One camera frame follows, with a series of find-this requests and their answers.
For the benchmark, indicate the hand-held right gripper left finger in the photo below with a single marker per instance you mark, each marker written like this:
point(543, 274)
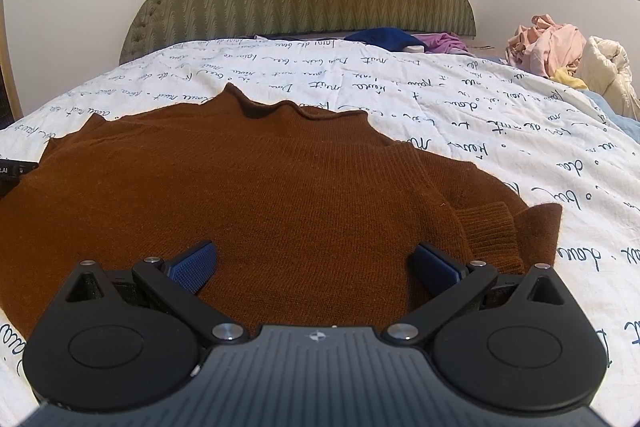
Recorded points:
point(195, 264)

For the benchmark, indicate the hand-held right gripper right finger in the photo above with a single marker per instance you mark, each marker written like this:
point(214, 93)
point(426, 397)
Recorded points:
point(435, 269)

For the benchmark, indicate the brown knit sweater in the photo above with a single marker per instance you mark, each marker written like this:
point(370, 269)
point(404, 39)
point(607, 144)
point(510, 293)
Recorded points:
point(280, 187)

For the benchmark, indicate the pile of pink clothes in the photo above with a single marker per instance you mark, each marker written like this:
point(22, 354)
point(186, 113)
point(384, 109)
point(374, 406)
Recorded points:
point(545, 47)

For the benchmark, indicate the white script-printed blanket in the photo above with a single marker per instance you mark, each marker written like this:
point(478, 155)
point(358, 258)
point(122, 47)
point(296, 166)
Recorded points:
point(500, 107)

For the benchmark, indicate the purple cloth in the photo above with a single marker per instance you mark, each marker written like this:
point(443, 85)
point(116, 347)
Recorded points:
point(445, 43)

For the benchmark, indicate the yellow cloth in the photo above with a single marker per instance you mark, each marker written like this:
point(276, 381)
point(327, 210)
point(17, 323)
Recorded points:
point(567, 78)

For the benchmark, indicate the dark blue cloth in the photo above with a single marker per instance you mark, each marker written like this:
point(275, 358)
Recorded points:
point(382, 38)

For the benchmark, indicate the light blue sheet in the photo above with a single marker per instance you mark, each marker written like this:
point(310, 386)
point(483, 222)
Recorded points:
point(625, 122)

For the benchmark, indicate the cream duvet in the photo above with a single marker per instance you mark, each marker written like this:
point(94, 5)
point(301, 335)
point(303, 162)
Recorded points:
point(612, 72)

